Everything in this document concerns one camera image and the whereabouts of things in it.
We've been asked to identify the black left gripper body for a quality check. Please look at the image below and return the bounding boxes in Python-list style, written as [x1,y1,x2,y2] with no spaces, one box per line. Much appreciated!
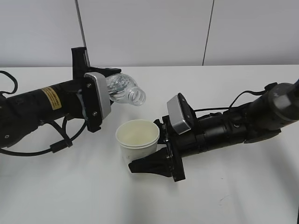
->
[71,47,103,133]

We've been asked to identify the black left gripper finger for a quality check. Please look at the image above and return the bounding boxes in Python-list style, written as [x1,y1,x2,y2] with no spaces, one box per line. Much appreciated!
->
[90,67,121,77]

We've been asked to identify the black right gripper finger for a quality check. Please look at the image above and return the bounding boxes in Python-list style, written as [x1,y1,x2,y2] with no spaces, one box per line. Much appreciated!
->
[153,119,163,131]
[128,149,173,177]

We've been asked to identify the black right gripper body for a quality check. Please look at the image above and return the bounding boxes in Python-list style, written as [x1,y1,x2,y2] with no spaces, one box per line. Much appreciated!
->
[162,115,185,182]

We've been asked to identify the clear water bottle green label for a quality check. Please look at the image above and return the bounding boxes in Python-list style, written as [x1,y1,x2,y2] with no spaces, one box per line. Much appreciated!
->
[106,73,146,106]

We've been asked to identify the white paper cup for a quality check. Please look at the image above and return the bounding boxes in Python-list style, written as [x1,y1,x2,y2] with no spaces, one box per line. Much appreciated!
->
[115,119,160,164]

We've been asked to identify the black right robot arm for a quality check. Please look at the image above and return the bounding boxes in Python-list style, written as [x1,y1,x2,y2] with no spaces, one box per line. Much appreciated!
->
[128,83,299,182]

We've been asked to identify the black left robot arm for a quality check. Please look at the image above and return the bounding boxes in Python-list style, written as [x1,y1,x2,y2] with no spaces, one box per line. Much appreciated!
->
[0,47,121,151]

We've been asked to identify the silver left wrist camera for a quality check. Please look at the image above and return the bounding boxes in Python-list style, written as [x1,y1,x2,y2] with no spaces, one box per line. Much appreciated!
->
[84,72,111,119]

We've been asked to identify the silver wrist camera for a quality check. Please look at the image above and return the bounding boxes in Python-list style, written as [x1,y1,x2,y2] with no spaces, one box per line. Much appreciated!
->
[84,72,111,119]
[167,93,194,135]

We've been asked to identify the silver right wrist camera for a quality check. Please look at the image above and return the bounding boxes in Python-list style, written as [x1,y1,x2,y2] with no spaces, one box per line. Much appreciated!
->
[167,93,194,135]

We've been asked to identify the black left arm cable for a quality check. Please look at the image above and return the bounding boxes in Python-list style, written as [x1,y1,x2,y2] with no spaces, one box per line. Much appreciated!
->
[0,70,86,156]

